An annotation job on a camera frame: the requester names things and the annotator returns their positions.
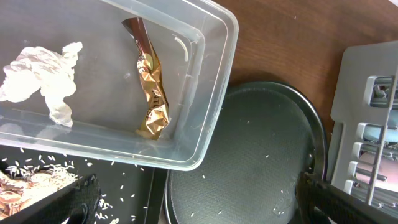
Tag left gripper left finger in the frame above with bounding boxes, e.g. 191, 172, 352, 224
1, 174, 101, 224

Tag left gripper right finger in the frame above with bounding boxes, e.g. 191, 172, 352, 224
295, 172, 397, 224

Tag food scraps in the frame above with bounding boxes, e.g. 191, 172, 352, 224
0, 147, 150, 224

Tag pink plastic cup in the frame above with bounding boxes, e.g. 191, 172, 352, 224
357, 152, 397, 192

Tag blue plastic cup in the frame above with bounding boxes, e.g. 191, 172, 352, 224
363, 110, 398, 143

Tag gold foil wrapper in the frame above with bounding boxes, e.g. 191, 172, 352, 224
122, 17, 170, 140

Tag white tissue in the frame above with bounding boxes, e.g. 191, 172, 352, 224
1, 42, 83, 128

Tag grey dishwasher rack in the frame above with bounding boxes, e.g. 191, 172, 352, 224
326, 41, 397, 217

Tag black rectangular tray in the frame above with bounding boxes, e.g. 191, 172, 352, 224
1, 146, 167, 223

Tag round black tray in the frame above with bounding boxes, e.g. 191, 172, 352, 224
165, 82, 327, 223

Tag clear plastic bin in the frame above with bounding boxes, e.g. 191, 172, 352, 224
1, 0, 239, 171

